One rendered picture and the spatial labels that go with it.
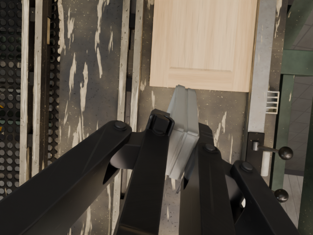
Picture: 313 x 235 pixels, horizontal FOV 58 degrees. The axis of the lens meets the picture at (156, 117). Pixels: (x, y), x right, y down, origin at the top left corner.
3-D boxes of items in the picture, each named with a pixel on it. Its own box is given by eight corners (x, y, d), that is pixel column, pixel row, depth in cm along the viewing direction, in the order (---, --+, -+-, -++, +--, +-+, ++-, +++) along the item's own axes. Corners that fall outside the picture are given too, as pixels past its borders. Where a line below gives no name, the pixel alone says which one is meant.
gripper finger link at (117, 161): (154, 183, 13) (94, 163, 13) (163, 133, 18) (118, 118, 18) (165, 157, 13) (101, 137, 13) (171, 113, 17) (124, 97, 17)
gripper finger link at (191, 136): (186, 131, 14) (200, 136, 14) (187, 86, 20) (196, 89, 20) (166, 177, 15) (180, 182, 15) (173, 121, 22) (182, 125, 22)
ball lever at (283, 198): (254, 176, 89) (292, 190, 78) (252, 187, 90) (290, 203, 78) (245, 177, 88) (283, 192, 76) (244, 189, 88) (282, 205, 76)
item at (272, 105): (275, 91, 90) (279, 91, 87) (273, 113, 91) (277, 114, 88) (263, 90, 90) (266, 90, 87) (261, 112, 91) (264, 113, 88)
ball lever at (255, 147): (257, 138, 88) (296, 147, 77) (256, 150, 89) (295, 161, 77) (248, 139, 86) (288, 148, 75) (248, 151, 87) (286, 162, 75)
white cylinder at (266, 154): (265, 174, 92) (268, 149, 92) (269, 176, 90) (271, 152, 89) (256, 173, 92) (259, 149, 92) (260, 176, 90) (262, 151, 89)
